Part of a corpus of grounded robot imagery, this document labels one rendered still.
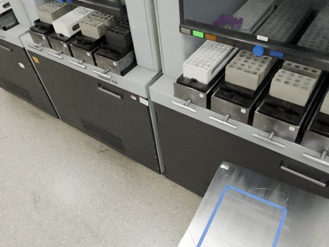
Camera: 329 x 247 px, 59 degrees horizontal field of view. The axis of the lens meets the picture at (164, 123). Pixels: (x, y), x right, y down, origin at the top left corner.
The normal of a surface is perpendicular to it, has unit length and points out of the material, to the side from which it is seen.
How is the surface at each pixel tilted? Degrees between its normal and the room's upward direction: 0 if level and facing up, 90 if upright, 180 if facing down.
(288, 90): 90
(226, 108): 90
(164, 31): 90
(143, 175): 0
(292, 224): 0
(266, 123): 90
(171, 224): 0
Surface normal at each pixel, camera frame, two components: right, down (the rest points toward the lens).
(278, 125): -0.57, 0.63
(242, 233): -0.10, -0.69
